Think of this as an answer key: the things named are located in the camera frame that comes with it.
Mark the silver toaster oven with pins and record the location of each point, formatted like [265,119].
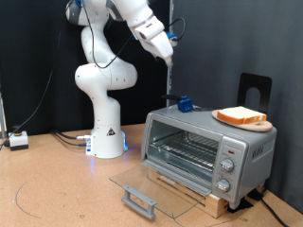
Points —
[252,151]

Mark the round wooden serving board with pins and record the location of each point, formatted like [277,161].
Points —
[258,126]

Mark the grey metal frame leg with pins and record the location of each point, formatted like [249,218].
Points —
[2,119]

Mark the white bread slice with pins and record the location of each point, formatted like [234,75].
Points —
[240,114]

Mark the black foam pad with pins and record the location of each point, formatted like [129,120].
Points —
[243,205]

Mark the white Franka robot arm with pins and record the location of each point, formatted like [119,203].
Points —
[107,126]

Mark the black metal bracket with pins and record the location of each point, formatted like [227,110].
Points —
[244,88]

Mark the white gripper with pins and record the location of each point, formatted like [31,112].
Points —
[156,41]

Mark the silver oven knob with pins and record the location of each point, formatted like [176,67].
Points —
[228,164]
[223,185]

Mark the emergency stop button box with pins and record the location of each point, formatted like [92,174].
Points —
[18,140]

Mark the slatted wooden riser block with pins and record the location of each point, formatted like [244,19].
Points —
[217,205]

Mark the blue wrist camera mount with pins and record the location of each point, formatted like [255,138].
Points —
[171,36]

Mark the vertical metal pole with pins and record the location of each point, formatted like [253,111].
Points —
[169,85]

